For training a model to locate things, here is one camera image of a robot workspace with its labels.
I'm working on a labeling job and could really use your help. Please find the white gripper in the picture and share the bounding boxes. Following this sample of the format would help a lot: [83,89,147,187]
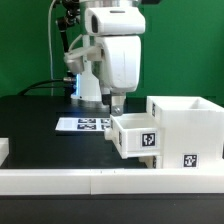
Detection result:
[98,36,141,116]

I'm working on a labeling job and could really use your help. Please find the white drawer box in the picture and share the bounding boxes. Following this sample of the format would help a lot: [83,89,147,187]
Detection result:
[104,113,163,159]
[139,156,162,169]

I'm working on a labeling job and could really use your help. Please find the white drawer cabinet frame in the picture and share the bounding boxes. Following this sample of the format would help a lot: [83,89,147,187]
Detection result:
[146,96,224,169]

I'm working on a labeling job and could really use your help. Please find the white front drawer box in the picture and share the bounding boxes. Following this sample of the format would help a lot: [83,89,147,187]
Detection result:
[139,156,162,169]

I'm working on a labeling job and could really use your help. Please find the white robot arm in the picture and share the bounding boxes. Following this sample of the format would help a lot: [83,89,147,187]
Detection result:
[64,0,162,116]

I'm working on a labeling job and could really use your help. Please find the paper sheet with markers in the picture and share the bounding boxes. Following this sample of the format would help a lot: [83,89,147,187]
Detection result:
[55,117,110,132]

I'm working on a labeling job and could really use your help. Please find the white front fence bar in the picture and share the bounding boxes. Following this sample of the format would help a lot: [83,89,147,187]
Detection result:
[0,169,224,195]

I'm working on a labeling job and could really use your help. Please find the white fence bar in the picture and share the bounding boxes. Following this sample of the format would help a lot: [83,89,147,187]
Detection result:
[0,138,9,166]
[0,169,224,195]

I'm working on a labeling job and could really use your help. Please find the white left fence bar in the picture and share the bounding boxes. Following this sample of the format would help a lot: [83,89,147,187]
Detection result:
[0,138,9,166]

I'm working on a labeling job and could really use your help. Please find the black cable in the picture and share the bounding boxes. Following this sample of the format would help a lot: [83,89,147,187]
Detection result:
[17,78,68,97]

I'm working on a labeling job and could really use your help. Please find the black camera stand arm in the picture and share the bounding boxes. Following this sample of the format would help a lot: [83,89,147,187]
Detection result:
[56,0,80,97]

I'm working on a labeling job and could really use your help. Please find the white cable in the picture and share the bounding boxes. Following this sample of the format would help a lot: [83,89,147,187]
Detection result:
[47,0,58,80]

